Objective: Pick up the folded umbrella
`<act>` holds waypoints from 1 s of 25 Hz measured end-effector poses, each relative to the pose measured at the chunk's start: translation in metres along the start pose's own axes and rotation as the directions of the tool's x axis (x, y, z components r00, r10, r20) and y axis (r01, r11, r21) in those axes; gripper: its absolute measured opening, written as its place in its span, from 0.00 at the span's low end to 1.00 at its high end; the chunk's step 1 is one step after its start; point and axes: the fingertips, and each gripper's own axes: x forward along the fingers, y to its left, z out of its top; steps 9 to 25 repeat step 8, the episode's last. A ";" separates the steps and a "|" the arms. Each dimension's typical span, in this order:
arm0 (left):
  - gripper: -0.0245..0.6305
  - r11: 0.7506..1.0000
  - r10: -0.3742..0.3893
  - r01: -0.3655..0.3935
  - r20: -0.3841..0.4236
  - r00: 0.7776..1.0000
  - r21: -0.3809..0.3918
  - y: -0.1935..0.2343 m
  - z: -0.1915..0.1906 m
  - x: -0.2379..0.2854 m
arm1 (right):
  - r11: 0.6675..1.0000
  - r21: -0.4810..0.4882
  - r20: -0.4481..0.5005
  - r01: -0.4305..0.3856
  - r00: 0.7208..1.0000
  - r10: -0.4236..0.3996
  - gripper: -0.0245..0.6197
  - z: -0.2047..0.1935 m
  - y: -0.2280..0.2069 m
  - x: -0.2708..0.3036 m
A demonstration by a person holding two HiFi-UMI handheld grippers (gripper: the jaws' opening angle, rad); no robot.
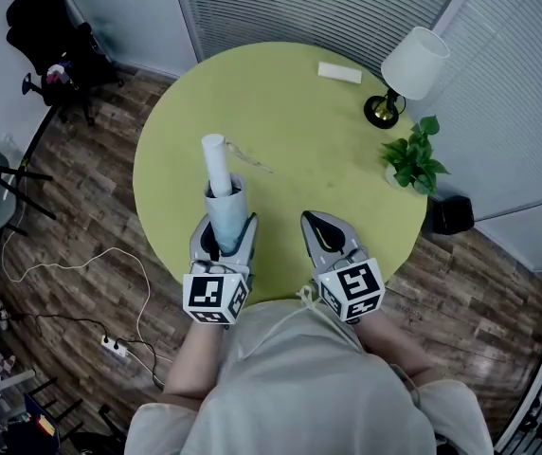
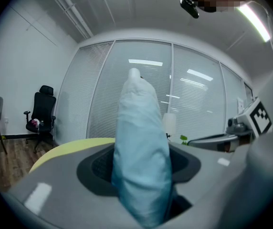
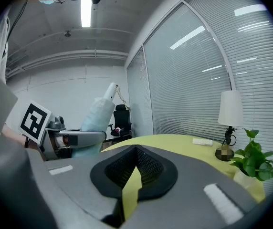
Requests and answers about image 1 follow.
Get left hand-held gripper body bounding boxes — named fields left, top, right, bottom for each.
left=182, top=251, right=256, bottom=327

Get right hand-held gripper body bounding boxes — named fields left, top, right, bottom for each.
left=315, top=247, right=388, bottom=324

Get light blue umbrella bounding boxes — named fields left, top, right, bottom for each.
left=200, top=133, right=275, bottom=256

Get person's right forearm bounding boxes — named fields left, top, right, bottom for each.
left=350, top=309, right=437, bottom=389

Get person's left forearm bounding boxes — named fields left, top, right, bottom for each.
left=161, top=318, right=235, bottom=401

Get green potted plant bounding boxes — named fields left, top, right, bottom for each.
left=378, top=115, right=452, bottom=197

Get black waste bin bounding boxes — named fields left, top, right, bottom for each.
left=425, top=194, right=477, bottom=237

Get white power strip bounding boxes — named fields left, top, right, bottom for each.
left=99, top=334, right=131, bottom=360

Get person's white shirt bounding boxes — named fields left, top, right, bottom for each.
left=123, top=299, right=495, bottom=455

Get white rectangular box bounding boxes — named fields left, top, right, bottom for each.
left=317, top=61, right=363, bottom=85

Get white table lamp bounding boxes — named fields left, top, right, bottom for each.
left=363, top=26, right=451, bottom=129

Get narrow grey window blind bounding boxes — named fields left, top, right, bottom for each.
left=406, top=0, right=542, bottom=220

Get pink item on chair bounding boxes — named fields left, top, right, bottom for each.
left=45, top=62, right=72, bottom=85

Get dark blue box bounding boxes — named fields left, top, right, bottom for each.
left=4, top=392, right=63, bottom=455

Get wide grey window blind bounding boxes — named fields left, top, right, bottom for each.
left=170, top=0, right=472, bottom=81

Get black office chair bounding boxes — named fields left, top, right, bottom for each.
left=5, top=0, right=126, bottom=128

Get white knotted cord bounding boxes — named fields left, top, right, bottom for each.
left=251, top=284, right=322, bottom=355

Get white floor cable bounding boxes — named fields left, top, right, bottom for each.
left=0, top=229, right=173, bottom=389

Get black floor cable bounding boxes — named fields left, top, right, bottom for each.
left=0, top=312, right=168, bottom=389

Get black stool frame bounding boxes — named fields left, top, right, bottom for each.
left=23, top=375, right=86, bottom=446

